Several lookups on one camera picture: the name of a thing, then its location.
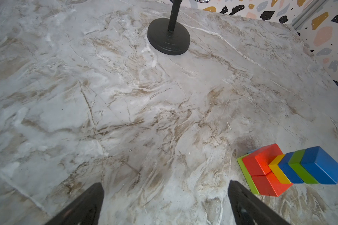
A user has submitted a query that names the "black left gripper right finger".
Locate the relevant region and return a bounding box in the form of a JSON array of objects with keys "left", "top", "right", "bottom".
[{"left": 228, "top": 180, "right": 289, "bottom": 225}]

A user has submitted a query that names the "right corner aluminium post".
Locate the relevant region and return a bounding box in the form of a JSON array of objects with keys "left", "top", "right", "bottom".
[{"left": 291, "top": 0, "right": 327, "bottom": 30}]

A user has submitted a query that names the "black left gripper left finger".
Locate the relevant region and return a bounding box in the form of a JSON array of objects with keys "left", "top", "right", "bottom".
[{"left": 46, "top": 182, "right": 104, "bottom": 225}]

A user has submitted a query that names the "small blue wood cube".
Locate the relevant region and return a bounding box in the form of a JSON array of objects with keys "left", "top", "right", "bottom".
[{"left": 278, "top": 152, "right": 304, "bottom": 184}]

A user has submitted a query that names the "small yellow wood cube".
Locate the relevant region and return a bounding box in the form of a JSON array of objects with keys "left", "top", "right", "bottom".
[{"left": 269, "top": 154, "right": 291, "bottom": 184}]

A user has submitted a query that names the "lime green long wood block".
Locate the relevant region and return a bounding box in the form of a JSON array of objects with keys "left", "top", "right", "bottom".
[{"left": 237, "top": 154, "right": 260, "bottom": 195}]

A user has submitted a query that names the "small green wood cube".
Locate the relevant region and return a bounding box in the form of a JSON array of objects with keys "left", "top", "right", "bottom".
[{"left": 288, "top": 149, "right": 319, "bottom": 184}]

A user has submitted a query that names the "red rectangular wood block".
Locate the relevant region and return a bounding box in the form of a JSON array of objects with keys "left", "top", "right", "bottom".
[{"left": 252, "top": 172, "right": 293, "bottom": 197}]

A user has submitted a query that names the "black round microphone stand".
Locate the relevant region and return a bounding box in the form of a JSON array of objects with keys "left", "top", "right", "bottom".
[{"left": 147, "top": 0, "right": 191, "bottom": 55}]

